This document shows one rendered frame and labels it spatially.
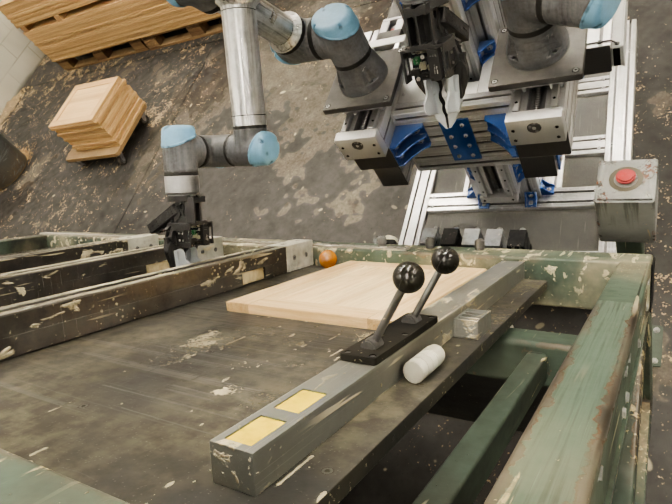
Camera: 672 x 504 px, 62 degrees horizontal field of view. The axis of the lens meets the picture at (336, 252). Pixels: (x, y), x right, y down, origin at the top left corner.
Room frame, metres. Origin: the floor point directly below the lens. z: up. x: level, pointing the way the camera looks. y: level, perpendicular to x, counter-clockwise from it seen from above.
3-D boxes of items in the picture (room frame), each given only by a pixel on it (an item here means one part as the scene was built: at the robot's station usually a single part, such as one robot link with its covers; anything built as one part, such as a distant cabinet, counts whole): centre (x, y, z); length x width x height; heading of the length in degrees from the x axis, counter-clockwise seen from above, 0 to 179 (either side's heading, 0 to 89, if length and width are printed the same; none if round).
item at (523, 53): (0.99, -0.72, 1.09); 0.15 x 0.15 x 0.10
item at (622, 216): (0.61, -0.60, 0.84); 0.12 x 0.12 x 0.18; 39
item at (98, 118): (4.20, 0.77, 0.20); 0.61 x 0.53 x 0.40; 41
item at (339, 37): (1.37, -0.39, 1.20); 0.13 x 0.12 x 0.14; 38
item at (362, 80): (1.37, -0.40, 1.09); 0.15 x 0.15 x 0.10
